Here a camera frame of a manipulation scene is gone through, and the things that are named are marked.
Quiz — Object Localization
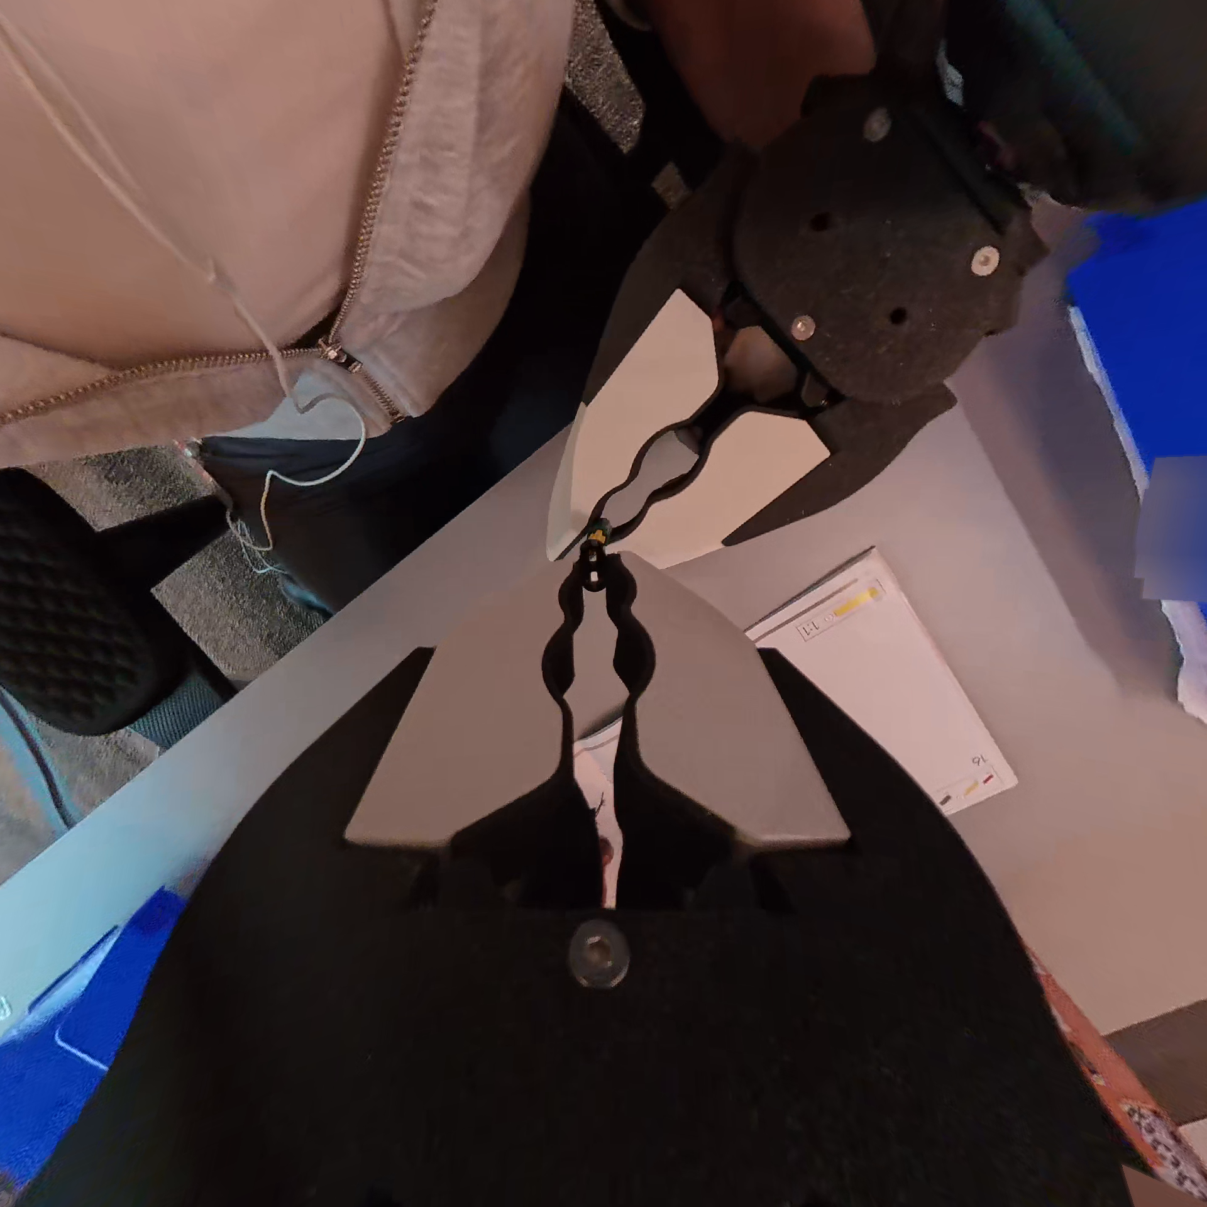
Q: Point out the grey desk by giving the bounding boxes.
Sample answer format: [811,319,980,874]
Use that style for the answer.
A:
[0,204,1207,1038]

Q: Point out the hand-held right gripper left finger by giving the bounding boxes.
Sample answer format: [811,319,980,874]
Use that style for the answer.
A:
[345,558,606,908]

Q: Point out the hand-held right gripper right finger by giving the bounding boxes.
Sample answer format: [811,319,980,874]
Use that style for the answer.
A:
[606,555,856,908]

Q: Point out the blue board with white edge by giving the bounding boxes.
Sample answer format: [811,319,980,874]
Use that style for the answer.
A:
[1062,204,1207,726]

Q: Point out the orange patterned box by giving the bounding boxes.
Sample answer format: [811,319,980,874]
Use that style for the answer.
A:
[1025,949,1207,1202]

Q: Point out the white cord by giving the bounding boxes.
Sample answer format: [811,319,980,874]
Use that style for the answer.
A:
[0,18,370,552]

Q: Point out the person's left hand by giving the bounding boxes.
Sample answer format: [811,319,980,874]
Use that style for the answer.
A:
[650,0,880,147]

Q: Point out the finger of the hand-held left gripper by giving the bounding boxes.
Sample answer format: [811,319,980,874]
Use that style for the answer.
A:
[611,407,836,571]
[545,288,729,564]

